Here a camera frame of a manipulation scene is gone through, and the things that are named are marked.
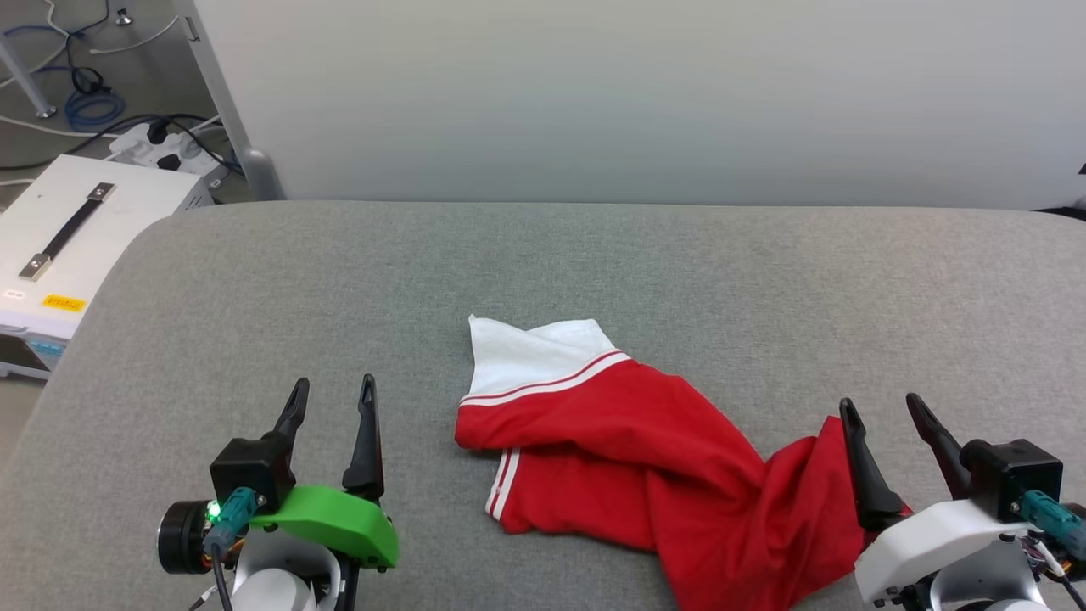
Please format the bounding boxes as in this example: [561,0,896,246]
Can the white power strip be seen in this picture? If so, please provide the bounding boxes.
[109,119,230,186]

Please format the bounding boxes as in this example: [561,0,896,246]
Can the white box with black handle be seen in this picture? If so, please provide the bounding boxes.
[0,154,213,379]

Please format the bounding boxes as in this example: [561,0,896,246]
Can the teal right camera connector cable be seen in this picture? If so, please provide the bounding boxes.
[1018,490,1086,563]

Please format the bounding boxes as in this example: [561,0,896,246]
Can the thin grey table leg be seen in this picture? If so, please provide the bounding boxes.
[0,34,57,120]

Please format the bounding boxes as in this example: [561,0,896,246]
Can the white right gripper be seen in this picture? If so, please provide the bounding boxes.
[838,392,1033,605]

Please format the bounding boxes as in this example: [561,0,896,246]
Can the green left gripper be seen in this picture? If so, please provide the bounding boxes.
[249,374,400,569]

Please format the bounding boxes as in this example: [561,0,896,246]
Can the red and white garment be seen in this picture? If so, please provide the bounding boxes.
[455,316,913,611]

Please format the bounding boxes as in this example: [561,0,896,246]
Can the black looped cable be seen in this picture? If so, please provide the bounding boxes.
[64,0,113,96]

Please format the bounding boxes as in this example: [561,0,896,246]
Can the white partition panel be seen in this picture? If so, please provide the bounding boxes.
[193,0,1086,211]

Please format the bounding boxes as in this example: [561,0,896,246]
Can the blue coiled cable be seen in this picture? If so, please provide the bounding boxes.
[64,85,128,132]

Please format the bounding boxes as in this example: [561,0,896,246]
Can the grey partition post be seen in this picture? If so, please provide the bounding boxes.
[174,0,286,202]

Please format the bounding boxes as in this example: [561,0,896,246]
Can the white floor cable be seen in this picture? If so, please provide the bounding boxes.
[0,113,120,139]

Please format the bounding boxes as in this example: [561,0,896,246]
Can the teal camera connector cable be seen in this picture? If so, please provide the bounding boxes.
[202,486,260,611]
[1018,490,1086,563]

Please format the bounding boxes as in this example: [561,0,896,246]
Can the teal left camera connector cable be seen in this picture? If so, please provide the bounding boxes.
[202,486,260,611]

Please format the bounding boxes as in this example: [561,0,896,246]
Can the dark metal frame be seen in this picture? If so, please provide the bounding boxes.
[1037,161,1086,223]

